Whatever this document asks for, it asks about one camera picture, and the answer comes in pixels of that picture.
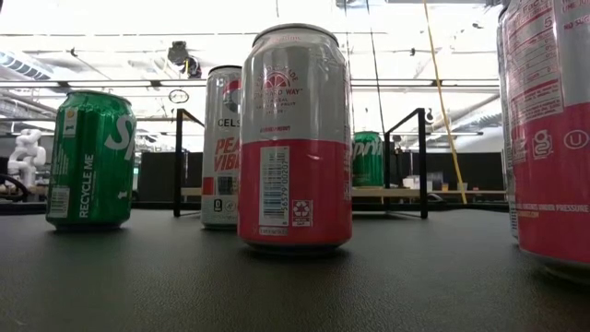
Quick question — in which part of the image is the pink and silver can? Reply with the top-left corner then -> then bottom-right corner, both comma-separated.
501,0 -> 590,282
237,22 -> 354,254

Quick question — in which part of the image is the green Sprite can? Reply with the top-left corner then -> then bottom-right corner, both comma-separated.
45,89 -> 138,231
352,130 -> 385,188

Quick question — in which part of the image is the silver Celsius Peach Vibe can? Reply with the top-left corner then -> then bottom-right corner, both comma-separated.
200,65 -> 244,231

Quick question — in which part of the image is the tall silver energy drink can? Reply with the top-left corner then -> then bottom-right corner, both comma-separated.
495,4 -> 520,241

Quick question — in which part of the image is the wooden shelf with black legs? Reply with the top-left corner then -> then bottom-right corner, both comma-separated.
172,107 -> 429,220

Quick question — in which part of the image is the black table mat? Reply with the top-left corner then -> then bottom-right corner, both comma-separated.
0,207 -> 590,332

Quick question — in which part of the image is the dark hanging device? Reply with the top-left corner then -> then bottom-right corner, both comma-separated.
166,40 -> 203,79

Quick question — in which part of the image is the black chair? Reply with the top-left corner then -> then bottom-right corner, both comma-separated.
0,172 -> 30,203

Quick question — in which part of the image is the yellow cable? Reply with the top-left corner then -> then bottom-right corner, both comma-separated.
421,0 -> 467,205

